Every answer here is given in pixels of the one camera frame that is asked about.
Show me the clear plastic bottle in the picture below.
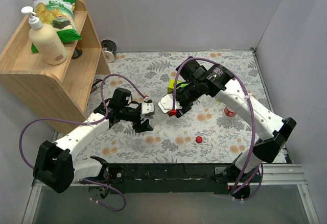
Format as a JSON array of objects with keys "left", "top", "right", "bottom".
[{"left": 150, "top": 107, "right": 170, "bottom": 128}]

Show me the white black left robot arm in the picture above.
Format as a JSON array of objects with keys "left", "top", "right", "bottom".
[{"left": 33, "top": 88, "right": 155, "bottom": 193}]

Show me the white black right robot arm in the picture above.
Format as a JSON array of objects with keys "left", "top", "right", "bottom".
[{"left": 170, "top": 57, "right": 296, "bottom": 182}]

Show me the red bottle cap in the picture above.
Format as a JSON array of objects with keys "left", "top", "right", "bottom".
[{"left": 195, "top": 136, "right": 203, "bottom": 143}]

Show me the red label water bottle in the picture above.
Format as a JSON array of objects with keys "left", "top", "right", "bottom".
[{"left": 224, "top": 106, "right": 237, "bottom": 117}]

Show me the cream lotion pump bottle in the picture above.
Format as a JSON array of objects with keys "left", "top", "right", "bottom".
[{"left": 21, "top": 6, "right": 67, "bottom": 65}]

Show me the green Gillette razor box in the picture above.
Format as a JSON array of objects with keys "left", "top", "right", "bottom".
[{"left": 167, "top": 79, "right": 188, "bottom": 93}]

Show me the wooden shelf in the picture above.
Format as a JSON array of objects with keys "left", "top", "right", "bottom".
[{"left": 1, "top": 0, "right": 110, "bottom": 134}]

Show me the black tape roll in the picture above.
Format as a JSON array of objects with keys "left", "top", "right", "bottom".
[{"left": 101, "top": 39, "right": 117, "bottom": 63}]

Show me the cassava chips bag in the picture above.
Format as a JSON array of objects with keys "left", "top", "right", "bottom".
[{"left": 33, "top": 0, "right": 81, "bottom": 43}]

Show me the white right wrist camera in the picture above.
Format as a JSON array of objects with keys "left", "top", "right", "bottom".
[{"left": 158, "top": 93, "right": 182, "bottom": 116}]

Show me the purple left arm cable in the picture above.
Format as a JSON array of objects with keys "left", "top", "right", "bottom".
[{"left": 19, "top": 73, "right": 150, "bottom": 212}]

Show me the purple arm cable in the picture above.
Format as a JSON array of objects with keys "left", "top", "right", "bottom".
[
  {"left": 19, "top": 73, "right": 150, "bottom": 212},
  {"left": 172, "top": 57, "right": 264, "bottom": 201}
]

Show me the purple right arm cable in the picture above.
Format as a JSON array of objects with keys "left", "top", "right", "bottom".
[{"left": 172, "top": 57, "right": 264, "bottom": 201}]

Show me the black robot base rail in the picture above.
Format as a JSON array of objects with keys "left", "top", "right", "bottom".
[{"left": 79, "top": 162, "right": 264, "bottom": 195}]

